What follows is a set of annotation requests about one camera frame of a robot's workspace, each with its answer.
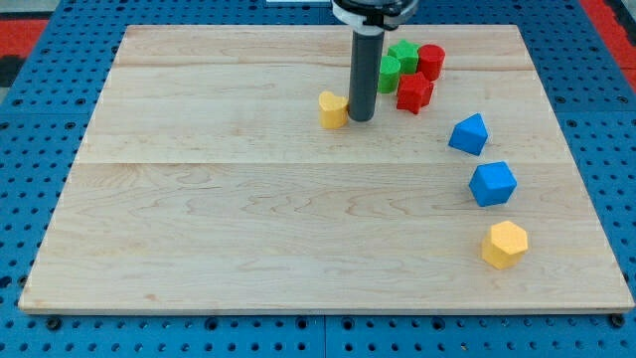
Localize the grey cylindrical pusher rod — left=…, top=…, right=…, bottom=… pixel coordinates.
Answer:
left=349, top=32, right=385, bottom=122

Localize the blue triangle block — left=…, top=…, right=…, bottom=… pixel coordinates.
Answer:
left=448, top=113, right=489, bottom=156

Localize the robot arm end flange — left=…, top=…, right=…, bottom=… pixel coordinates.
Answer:
left=331, top=0, right=419, bottom=36

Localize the yellow heart block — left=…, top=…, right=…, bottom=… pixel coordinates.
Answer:
left=318, top=90, right=349, bottom=129

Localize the light wooden board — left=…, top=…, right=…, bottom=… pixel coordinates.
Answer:
left=19, top=25, right=634, bottom=315

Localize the green cylinder block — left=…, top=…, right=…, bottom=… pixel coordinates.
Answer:
left=378, top=56, right=401, bottom=93

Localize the red cylinder block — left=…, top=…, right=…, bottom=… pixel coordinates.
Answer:
left=416, top=44, right=446, bottom=82

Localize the blue cube block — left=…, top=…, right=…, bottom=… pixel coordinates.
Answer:
left=469, top=161, right=518, bottom=207

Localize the yellow hexagon block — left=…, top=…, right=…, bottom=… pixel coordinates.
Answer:
left=481, top=221, right=529, bottom=269

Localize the green star block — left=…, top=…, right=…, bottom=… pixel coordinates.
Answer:
left=388, top=39, right=419, bottom=75

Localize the red star block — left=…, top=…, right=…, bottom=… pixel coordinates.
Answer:
left=397, top=72, right=434, bottom=114

